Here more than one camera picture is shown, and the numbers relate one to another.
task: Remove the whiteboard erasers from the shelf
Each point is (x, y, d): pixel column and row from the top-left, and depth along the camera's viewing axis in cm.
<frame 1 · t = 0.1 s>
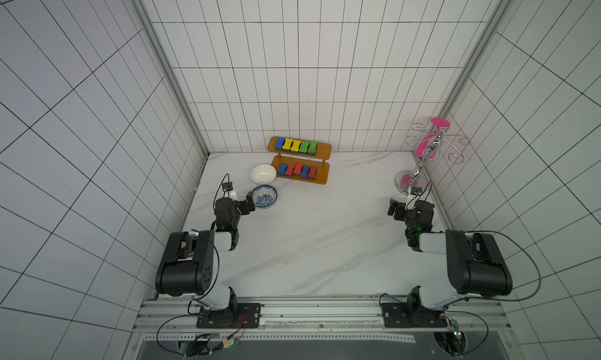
left hand: (239, 196, 95), fingers open
right hand: (396, 197, 95), fingers open
wooden two-tier shelf: (323, 153, 102), point 15 cm above the table
blue eraser top shelf: (279, 143, 105), point 16 cm above the table
yellow eraser top left: (286, 145, 103), point 17 cm above the table
yellow eraser top right: (295, 145, 103), point 17 cm above the table
green eraser top left: (304, 146, 103), point 17 cm above the table
green eraser top right: (312, 148, 102), point 17 cm above the table
blue eraser bottom left: (282, 168, 114), point 2 cm above the table
red eraser bottom left: (289, 170, 112), point 3 cm above the table
red eraser bottom middle: (297, 169, 112), point 3 cm above the table
blue eraser bottom right: (305, 170, 112), point 3 cm above the table
red eraser bottom right: (312, 173, 112), point 2 cm above the table
white ceramic bowl: (263, 174, 109), point 4 cm above the table
blue patterned ceramic bowl: (264, 196, 103), point 2 cm above the table
chrome pink cup stand: (428, 143, 90), point 26 cm above the table

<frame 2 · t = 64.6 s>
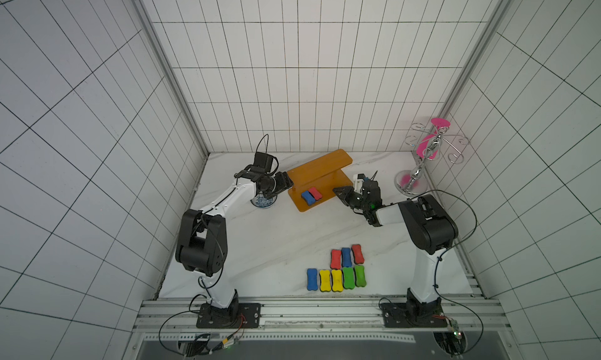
left hand: (285, 189, 91), fingers open
right hand: (326, 190, 98), fingers closed
wooden two-tier shelf: (324, 173, 95), point 15 cm above the table
blue eraser top shelf: (311, 279, 81), on the table
yellow eraser top left: (325, 280, 81), on the table
yellow eraser top right: (337, 282, 79), point 2 cm above the table
green eraser top left: (348, 278, 81), point 2 cm above the table
green eraser top right: (359, 271, 83), point 2 cm above the table
blue eraser bottom left: (307, 197, 102), point 2 cm above the table
red eraser bottom left: (315, 193, 103), point 3 cm above the table
red eraser bottom middle: (336, 263, 85), on the table
blue eraser bottom right: (346, 257, 85), point 2 cm above the table
red eraser bottom right: (358, 253, 87), on the table
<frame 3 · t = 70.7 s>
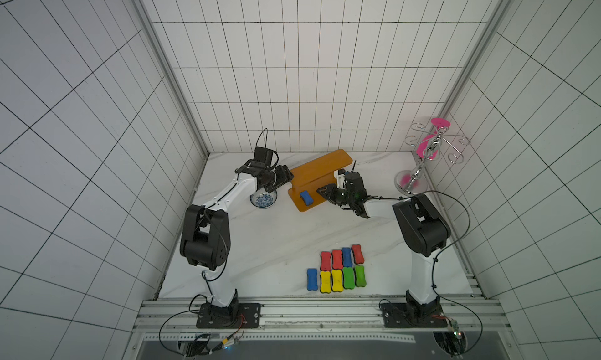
left hand: (286, 182, 92), fingers open
right hand: (310, 192, 96), fingers open
red eraser bottom left: (325, 260, 85), on the table
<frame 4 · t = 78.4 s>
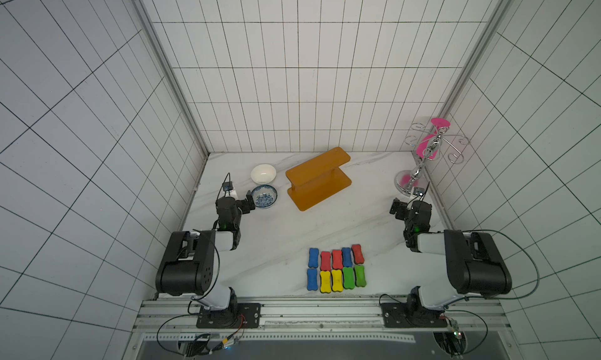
left hand: (238, 195, 95), fingers open
right hand: (400, 197, 95), fingers open
blue eraser bottom left: (313, 257, 86), on the table
